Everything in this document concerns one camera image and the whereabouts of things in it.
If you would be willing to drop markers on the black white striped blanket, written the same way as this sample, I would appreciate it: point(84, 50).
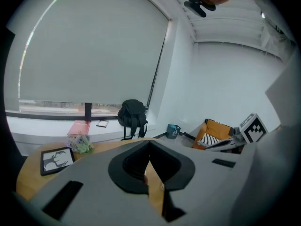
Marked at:
point(209, 139)

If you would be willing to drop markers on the red book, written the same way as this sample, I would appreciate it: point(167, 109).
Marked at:
point(78, 127)

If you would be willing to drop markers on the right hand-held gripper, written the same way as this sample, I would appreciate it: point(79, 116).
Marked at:
point(254, 128)

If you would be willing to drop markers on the grey roller blind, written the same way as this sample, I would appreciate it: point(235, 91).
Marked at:
point(94, 55)

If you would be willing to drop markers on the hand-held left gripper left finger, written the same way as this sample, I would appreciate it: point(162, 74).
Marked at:
point(94, 196)

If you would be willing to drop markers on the head-worn camera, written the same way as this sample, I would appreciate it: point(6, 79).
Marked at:
point(197, 7)

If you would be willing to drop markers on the grey plastic bin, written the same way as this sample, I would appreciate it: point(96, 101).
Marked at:
point(172, 133)

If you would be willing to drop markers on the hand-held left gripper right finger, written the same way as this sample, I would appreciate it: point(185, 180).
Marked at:
point(207, 185)

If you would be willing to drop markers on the orange sofa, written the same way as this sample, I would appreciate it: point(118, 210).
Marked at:
point(215, 128)

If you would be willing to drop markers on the person's grey hoodie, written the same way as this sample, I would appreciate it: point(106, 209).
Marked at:
point(270, 173)

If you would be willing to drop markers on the artificial flower bunch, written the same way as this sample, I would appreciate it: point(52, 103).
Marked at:
point(81, 145)

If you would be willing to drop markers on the black backpack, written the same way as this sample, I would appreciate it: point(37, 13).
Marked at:
point(131, 114)

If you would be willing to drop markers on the white window sill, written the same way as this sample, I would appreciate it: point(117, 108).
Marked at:
point(35, 128)

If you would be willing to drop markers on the black framed deer picture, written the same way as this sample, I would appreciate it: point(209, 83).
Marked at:
point(56, 161)

